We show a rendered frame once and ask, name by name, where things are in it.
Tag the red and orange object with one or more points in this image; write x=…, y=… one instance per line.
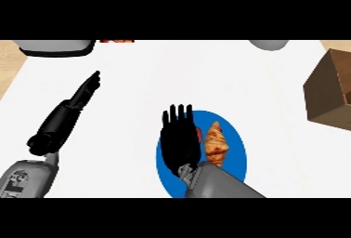
x=116, y=41

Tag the blue oval plate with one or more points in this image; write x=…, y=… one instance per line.
x=234, y=145

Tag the golden brown croissant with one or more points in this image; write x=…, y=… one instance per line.
x=215, y=145

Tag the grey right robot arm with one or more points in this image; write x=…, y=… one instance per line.
x=218, y=182

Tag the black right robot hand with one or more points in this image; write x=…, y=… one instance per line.
x=180, y=139

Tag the brown cardboard box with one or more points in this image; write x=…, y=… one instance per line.
x=329, y=89

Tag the grey rounded object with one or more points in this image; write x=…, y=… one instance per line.
x=268, y=45

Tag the red bell pepper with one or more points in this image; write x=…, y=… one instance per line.
x=197, y=134

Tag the grey appliance with black base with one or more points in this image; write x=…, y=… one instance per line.
x=56, y=48

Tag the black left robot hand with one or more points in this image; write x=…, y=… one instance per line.
x=62, y=121

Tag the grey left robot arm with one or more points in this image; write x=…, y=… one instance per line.
x=29, y=179

